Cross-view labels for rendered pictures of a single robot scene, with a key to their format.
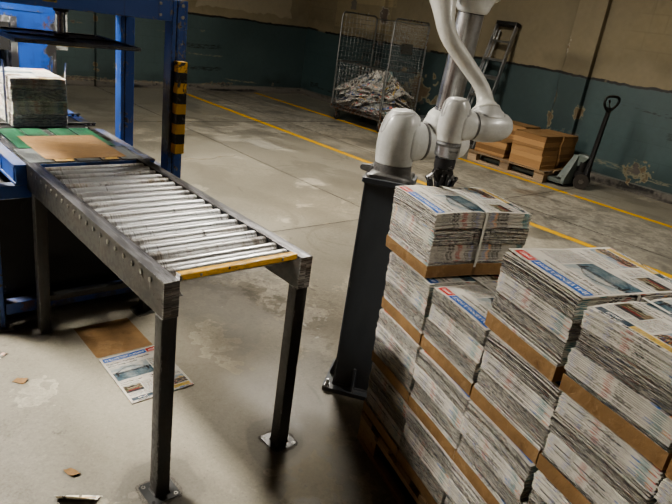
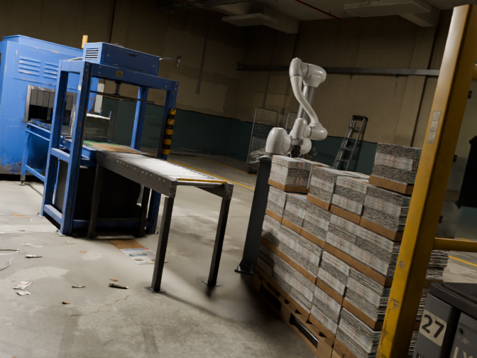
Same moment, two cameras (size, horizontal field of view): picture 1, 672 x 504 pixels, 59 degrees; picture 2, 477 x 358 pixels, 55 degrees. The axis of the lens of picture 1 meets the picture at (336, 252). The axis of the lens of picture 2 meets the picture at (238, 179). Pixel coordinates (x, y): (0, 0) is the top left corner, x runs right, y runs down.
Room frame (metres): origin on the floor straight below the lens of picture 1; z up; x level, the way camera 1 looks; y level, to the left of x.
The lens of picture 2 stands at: (-1.52, -0.17, 1.27)
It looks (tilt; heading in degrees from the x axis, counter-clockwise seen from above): 7 degrees down; 4
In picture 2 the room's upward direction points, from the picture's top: 10 degrees clockwise
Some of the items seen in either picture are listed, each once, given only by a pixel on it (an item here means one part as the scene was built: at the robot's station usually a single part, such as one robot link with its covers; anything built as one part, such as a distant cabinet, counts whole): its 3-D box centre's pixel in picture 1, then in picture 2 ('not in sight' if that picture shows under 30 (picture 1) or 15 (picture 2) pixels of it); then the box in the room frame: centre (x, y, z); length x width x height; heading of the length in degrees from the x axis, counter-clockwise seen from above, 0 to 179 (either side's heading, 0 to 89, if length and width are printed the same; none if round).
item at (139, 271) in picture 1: (87, 225); (130, 170); (2.05, 0.92, 0.74); 1.34 x 0.05 x 0.12; 44
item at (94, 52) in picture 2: not in sight; (121, 60); (2.96, 1.44, 1.65); 0.60 x 0.45 x 0.20; 134
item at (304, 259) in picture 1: (208, 212); (183, 174); (2.40, 0.56, 0.74); 1.34 x 0.05 x 0.12; 44
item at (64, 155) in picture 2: (66, 220); (103, 187); (2.96, 1.44, 0.38); 0.94 x 0.69 x 0.63; 134
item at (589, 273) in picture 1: (598, 270); (349, 173); (1.46, -0.67, 1.06); 0.37 x 0.29 x 0.01; 114
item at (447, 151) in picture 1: (447, 149); (297, 141); (2.15, -0.34, 1.19); 0.09 x 0.09 x 0.06
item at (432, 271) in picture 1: (424, 253); (284, 185); (1.95, -0.30, 0.86); 0.29 x 0.16 x 0.04; 25
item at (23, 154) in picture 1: (64, 152); (108, 151); (2.96, 1.44, 0.75); 0.70 x 0.65 x 0.10; 44
